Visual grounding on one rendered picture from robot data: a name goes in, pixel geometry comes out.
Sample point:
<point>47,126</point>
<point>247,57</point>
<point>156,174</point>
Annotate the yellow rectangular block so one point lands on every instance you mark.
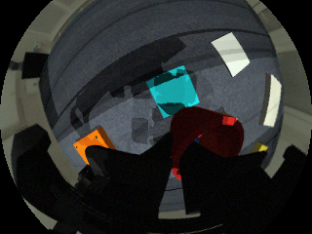
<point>260,147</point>

